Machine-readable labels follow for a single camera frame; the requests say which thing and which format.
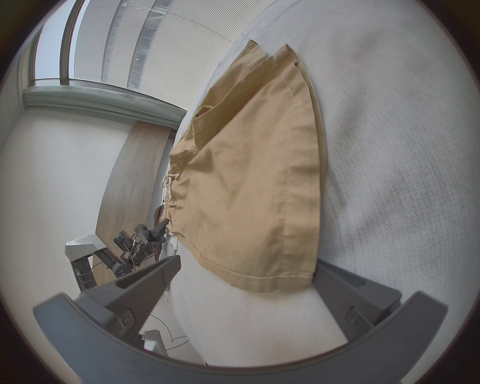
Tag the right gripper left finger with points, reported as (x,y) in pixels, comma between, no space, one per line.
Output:
(142,296)

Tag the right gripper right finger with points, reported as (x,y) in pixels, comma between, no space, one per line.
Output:
(352,300)

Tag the tan shorts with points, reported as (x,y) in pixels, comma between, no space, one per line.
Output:
(255,168)

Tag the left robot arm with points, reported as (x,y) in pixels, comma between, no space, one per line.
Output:
(84,245)

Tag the bed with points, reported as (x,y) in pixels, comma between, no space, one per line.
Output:
(393,150)

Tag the brown garment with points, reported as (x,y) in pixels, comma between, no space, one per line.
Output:
(159,214)

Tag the window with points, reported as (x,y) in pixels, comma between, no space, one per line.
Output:
(168,48)

